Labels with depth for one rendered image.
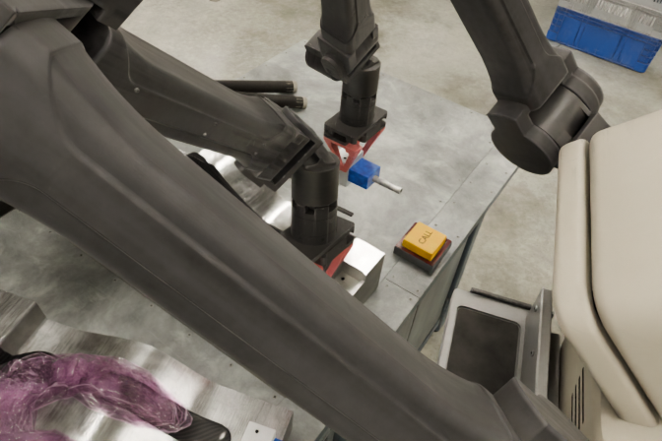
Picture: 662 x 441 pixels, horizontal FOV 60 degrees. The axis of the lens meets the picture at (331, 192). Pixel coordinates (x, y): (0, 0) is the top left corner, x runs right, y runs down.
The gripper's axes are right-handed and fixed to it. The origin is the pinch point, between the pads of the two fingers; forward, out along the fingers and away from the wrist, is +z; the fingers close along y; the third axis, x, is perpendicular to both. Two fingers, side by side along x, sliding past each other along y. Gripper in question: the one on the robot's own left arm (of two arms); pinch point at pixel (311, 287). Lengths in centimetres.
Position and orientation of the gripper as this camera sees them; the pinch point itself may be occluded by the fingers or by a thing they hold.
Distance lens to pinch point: 78.6
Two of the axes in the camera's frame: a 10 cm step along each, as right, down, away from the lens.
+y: -5.7, 4.0, -7.2
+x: 8.2, 3.2, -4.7
